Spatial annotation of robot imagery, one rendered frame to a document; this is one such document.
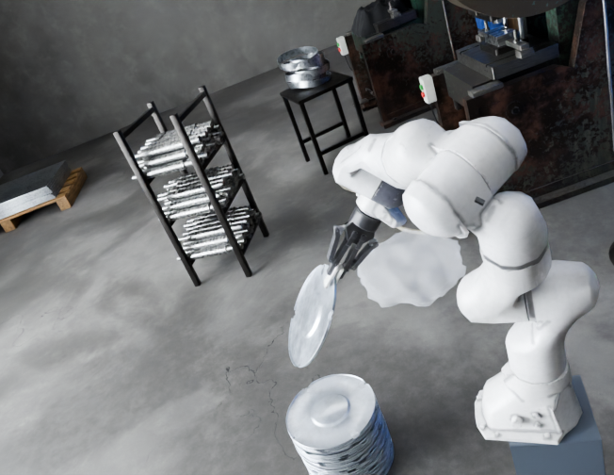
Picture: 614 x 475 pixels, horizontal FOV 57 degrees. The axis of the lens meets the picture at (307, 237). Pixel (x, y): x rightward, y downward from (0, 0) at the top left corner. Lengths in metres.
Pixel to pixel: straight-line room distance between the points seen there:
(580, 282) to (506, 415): 0.36
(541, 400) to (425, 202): 0.58
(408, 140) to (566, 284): 0.40
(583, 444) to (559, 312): 0.34
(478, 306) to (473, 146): 0.35
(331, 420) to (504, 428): 0.62
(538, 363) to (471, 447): 0.75
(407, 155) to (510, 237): 0.21
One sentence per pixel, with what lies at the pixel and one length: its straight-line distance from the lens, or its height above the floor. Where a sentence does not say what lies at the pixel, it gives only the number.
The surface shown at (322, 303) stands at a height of 0.65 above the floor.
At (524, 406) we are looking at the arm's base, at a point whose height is 0.53.
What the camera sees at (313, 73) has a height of 0.65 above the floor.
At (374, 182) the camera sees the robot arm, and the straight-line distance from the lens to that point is 1.26.
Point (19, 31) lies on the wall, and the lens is 7.78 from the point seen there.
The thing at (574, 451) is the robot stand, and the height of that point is 0.42.
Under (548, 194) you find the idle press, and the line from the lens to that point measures 2.96.
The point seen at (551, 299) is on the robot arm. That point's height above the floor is 0.80.
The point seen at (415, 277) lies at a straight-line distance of 2.37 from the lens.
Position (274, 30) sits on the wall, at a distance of 7.49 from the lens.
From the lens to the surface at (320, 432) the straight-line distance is 1.80.
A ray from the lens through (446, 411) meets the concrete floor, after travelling 2.03.
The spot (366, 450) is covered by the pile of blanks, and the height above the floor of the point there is 0.14.
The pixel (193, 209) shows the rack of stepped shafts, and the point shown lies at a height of 0.45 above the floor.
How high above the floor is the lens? 1.53
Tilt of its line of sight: 28 degrees down
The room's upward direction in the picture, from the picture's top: 22 degrees counter-clockwise
